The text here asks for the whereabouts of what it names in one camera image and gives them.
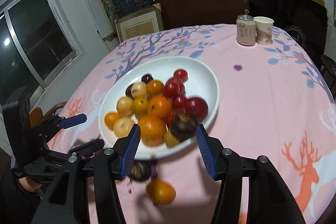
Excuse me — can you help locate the small orange mandarin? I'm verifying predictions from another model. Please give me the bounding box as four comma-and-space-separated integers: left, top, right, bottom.
104, 112, 121, 130

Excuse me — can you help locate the small tan longan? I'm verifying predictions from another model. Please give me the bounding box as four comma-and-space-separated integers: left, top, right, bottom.
164, 130, 180, 148

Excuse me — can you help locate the large orange mandarin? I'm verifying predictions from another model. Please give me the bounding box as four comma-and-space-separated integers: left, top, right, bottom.
138, 115, 166, 147

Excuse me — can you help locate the large red plum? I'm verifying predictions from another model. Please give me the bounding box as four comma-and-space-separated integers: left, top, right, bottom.
183, 97, 209, 122

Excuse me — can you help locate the greenish yellow plum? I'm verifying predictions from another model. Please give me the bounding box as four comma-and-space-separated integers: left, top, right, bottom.
131, 97, 148, 115

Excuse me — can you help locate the pale yellow speckled melon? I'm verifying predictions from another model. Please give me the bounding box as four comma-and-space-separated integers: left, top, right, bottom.
131, 82, 147, 99

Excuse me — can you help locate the yellow orange plum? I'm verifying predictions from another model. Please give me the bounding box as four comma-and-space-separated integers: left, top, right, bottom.
147, 80, 164, 96

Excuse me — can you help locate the red cherry tomato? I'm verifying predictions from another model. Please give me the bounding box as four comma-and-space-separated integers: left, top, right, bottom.
173, 69, 188, 82

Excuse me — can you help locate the dark red cherry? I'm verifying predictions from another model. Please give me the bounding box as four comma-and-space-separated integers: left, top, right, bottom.
141, 74, 153, 84

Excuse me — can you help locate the pale yellow round fruit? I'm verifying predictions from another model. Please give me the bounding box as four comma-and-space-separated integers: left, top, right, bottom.
116, 96, 133, 117

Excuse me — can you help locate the dark purple passion fruit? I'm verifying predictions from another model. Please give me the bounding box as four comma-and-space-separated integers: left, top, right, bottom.
125, 84, 133, 99

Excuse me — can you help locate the person left hand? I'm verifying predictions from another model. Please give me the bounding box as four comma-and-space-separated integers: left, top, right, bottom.
19, 177, 42, 192

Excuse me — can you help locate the wooden armchair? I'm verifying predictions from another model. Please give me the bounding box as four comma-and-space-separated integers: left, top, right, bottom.
29, 102, 66, 127

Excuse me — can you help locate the pink deer print tablecloth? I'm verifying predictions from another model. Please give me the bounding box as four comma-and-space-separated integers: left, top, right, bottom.
49, 24, 335, 223

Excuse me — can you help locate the left sliding window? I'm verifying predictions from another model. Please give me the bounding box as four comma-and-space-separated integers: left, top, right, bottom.
1, 0, 83, 103

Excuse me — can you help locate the framed picture on floor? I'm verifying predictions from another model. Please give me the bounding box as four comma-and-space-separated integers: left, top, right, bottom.
115, 6, 163, 43

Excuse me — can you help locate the pink beverage can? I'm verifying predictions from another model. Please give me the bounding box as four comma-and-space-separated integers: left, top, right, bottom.
236, 15, 256, 47

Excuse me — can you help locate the dark wooden chair back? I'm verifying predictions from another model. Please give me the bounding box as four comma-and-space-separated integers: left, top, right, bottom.
158, 0, 245, 30

